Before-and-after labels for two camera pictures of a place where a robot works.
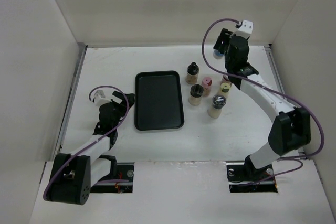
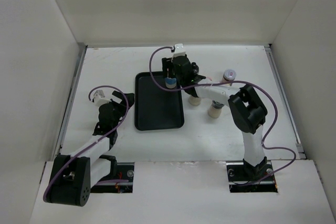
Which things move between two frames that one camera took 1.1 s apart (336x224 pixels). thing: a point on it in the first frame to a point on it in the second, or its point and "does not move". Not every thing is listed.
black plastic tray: [158, 100] does not move
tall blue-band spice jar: [217, 54] to [170, 83]
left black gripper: [123, 105] does not move
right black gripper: [224, 36] to [167, 63]
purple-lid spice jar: [226, 79] does not move
